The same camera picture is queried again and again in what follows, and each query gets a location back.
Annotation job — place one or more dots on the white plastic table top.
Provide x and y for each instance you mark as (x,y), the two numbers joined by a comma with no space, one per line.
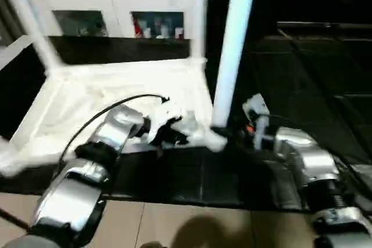
(116,97)

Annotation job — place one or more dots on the white plastic table leg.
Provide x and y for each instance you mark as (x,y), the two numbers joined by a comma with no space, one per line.
(29,21)
(235,50)
(200,15)

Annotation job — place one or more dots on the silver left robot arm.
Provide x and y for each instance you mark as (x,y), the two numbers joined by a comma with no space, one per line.
(87,166)

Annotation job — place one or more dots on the black work mat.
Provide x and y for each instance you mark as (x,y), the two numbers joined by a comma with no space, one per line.
(186,178)

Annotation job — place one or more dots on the crumpled black plastic sheet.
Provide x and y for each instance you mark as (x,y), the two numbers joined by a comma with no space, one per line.
(314,103)

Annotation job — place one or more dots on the dark low furniture silver edge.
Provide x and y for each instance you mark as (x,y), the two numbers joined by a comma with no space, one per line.
(322,27)

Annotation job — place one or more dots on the white cabinet with glass doors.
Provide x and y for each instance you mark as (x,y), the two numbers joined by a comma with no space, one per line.
(110,4)

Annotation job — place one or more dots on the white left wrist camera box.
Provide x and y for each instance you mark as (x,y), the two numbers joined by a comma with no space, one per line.
(168,114)

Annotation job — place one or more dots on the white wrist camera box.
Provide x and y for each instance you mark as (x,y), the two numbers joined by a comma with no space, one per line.
(168,114)
(256,108)

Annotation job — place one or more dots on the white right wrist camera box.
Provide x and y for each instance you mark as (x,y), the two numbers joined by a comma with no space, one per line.
(256,108)

